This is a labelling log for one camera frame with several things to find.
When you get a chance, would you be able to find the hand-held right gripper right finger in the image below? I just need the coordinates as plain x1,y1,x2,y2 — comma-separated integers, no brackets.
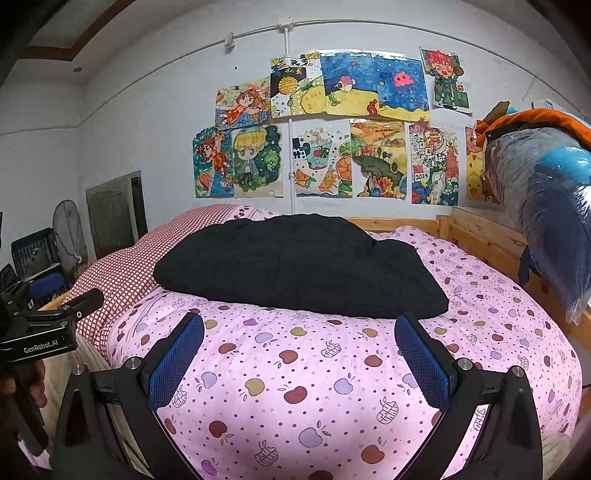
394,314,543,480

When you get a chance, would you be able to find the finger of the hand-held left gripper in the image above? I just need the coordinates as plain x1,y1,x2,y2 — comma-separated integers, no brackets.
60,288,105,319

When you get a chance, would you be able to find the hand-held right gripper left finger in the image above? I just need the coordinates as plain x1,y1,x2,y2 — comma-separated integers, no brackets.
53,311,206,480

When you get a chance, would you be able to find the person's left hand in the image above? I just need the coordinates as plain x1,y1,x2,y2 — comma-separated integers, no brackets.
0,360,47,398

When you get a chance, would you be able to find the red checkered pillow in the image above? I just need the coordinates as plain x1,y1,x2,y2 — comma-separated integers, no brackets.
62,204,245,356

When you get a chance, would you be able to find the black plastic crate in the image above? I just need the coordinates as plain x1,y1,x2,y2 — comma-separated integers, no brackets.
10,228,63,280

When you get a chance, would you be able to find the standing fan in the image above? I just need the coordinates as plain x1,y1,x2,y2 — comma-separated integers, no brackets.
52,199,88,278

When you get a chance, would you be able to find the dark wooden door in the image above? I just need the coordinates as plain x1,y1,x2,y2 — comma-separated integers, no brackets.
85,171,148,260

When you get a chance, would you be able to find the pink apple-print bedsheet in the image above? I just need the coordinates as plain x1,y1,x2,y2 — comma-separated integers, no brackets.
108,205,585,480

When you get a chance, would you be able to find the plastic-wrapped bedding bundle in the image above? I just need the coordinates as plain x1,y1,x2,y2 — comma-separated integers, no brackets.
482,108,591,324

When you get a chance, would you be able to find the orange cloth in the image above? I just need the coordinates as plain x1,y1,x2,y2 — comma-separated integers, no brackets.
475,102,591,153

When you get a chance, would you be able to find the wooden bed frame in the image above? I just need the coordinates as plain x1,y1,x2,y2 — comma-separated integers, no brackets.
37,207,591,333

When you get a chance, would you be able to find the group of colourful wall drawings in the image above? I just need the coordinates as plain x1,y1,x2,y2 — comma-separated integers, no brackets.
193,45,502,206

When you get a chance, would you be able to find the white wall conduit pipe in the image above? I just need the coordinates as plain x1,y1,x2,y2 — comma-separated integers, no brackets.
83,18,591,214

